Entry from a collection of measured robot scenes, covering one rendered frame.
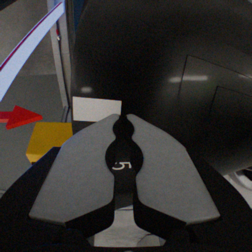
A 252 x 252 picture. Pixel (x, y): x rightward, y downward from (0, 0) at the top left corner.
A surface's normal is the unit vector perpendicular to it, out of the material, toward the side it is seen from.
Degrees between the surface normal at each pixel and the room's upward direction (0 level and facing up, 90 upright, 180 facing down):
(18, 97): 90
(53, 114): 90
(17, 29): 0
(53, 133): 90
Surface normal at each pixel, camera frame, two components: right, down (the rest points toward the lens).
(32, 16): 0.02, 0.73
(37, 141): 0.05, -0.68
